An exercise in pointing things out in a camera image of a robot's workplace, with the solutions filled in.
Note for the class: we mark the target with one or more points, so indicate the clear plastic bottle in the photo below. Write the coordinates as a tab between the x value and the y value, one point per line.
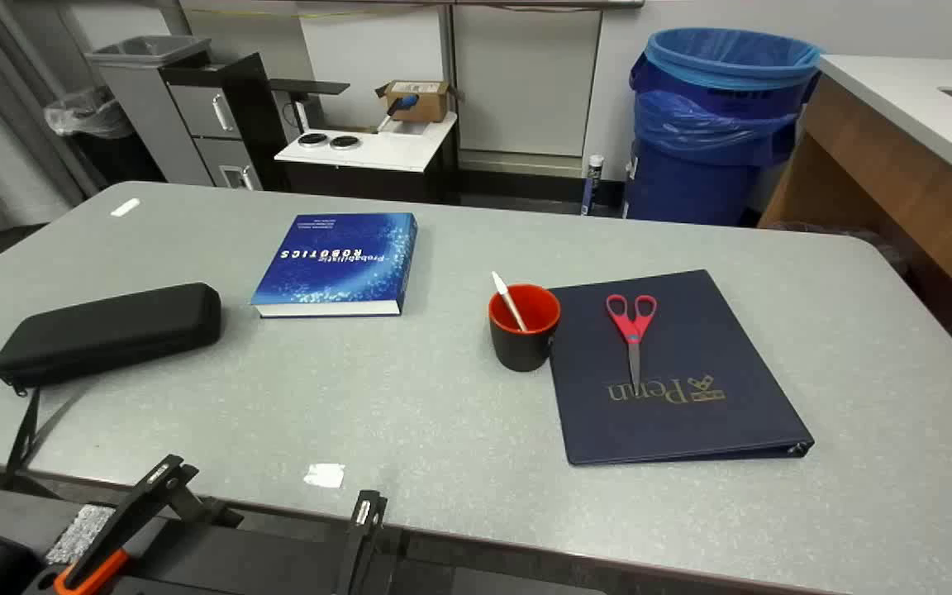
593	184

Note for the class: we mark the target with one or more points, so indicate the clear plastic bag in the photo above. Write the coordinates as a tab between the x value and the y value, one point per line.
85	112

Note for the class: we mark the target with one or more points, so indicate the white square sticker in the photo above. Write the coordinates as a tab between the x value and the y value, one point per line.
325	473

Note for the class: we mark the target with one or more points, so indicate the white tape strip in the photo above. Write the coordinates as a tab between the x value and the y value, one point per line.
124	207

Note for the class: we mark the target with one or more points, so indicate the white wall panel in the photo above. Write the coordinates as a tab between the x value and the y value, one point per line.
527	83

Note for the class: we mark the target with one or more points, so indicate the blue hardcover book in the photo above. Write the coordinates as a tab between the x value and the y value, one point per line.
333	264

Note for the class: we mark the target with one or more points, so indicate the cardboard box blue item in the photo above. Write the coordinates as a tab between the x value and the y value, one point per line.
415	99

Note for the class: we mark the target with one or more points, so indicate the wooden counter white top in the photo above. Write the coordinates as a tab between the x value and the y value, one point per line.
908	165

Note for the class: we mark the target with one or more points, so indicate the grey filing cabinet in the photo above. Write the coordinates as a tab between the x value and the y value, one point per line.
158	110

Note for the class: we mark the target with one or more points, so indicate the small white side table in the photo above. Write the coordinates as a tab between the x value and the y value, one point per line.
387	151

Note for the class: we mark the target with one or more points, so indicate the small black table clamp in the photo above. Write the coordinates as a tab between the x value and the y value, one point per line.
364	515

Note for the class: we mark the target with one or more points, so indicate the blue lined trash bin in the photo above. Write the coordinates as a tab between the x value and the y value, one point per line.
709	132

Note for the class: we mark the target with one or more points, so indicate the black zip case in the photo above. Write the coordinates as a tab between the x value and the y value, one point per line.
113	332

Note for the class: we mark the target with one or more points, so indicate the navy Penn binder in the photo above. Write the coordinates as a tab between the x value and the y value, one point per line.
719	340

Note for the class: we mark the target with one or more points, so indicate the red scissors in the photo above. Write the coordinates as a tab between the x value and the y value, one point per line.
633	327

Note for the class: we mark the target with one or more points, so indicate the black round disc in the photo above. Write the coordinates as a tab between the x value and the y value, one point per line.
313	140
344	140

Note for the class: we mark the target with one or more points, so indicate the white pen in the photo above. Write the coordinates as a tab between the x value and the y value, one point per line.
504	290

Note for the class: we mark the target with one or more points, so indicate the black mug red inside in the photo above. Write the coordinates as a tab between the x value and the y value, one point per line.
523	349

